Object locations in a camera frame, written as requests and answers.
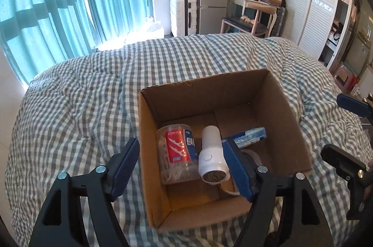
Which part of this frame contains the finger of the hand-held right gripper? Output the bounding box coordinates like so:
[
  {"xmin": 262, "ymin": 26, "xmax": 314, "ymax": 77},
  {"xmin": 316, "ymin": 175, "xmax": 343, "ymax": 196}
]
[
  {"xmin": 336, "ymin": 93, "xmax": 373, "ymax": 119},
  {"xmin": 320, "ymin": 144, "xmax": 369, "ymax": 221}
]

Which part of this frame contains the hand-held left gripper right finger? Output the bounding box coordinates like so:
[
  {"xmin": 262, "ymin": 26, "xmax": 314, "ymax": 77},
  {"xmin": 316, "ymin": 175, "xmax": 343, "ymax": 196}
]
[{"xmin": 222, "ymin": 138, "xmax": 334, "ymax": 247}]

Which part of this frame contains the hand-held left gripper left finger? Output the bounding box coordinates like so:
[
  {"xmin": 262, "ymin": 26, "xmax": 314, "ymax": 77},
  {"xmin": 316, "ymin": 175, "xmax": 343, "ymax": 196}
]
[{"xmin": 28, "ymin": 138, "xmax": 141, "ymax": 247}]

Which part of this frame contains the white handheld lint shaver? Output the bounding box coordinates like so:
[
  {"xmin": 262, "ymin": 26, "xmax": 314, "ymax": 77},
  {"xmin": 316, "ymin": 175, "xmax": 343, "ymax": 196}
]
[{"xmin": 198, "ymin": 125, "xmax": 231, "ymax": 186}]

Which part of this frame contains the brown cardboard box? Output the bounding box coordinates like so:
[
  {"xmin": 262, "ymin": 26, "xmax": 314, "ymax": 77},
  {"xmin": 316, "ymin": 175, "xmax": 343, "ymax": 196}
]
[{"xmin": 137, "ymin": 69, "xmax": 314, "ymax": 233}]

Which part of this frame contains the clear tape roll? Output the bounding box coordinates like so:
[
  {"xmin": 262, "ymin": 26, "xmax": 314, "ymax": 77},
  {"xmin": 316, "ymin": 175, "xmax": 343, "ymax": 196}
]
[{"xmin": 218, "ymin": 148, "xmax": 264, "ymax": 195}]

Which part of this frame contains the pink plastic stool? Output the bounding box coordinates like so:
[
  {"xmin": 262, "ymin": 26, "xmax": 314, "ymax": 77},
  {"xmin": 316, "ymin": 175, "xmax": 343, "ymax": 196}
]
[{"xmin": 332, "ymin": 62, "xmax": 358, "ymax": 90}]

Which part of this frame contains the blue toothpaste box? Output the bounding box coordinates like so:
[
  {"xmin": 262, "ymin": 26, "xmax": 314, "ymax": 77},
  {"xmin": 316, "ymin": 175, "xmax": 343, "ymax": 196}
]
[{"xmin": 224, "ymin": 127, "xmax": 268, "ymax": 150}]

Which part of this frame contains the clear floss pick jar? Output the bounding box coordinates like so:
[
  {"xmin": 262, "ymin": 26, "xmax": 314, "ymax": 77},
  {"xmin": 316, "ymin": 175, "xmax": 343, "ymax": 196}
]
[{"xmin": 156, "ymin": 124, "xmax": 202, "ymax": 185}]

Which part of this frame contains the grey checked blanket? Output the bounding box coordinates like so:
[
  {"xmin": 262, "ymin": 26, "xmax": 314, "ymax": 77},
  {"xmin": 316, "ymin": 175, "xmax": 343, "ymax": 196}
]
[{"xmin": 4, "ymin": 33, "xmax": 373, "ymax": 247}]

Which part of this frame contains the white louvred wardrobe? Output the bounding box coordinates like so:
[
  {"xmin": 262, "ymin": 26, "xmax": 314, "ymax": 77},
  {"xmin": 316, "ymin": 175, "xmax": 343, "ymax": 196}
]
[{"xmin": 278, "ymin": 0, "xmax": 355, "ymax": 68}]

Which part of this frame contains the chair with dark seat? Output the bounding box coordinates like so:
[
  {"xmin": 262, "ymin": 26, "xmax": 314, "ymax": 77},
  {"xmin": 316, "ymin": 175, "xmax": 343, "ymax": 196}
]
[{"xmin": 221, "ymin": 6, "xmax": 288, "ymax": 38}]

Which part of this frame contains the white dressing table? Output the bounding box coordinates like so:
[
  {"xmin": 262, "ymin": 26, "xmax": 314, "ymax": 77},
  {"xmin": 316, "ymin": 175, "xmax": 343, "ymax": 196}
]
[{"xmin": 227, "ymin": 0, "xmax": 279, "ymax": 38}]

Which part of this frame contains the white plastic jug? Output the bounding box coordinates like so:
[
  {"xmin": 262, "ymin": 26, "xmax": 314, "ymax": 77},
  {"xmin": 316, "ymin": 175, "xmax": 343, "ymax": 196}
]
[{"xmin": 144, "ymin": 17, "xmax": 165, "ymax": 38}]

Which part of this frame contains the white suitcase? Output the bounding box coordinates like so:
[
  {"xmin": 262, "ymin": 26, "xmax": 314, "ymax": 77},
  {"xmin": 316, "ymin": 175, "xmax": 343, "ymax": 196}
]
[{"xmin": 170, "ymin": 0, "xmax": 199, "ymax": 38}]

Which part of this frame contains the silver small fridge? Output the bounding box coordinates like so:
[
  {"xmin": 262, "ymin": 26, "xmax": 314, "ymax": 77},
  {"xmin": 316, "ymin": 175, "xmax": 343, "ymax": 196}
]
[{"xmin": 196, "ymin": 0, "xmax": 229, "ymax": 35}]

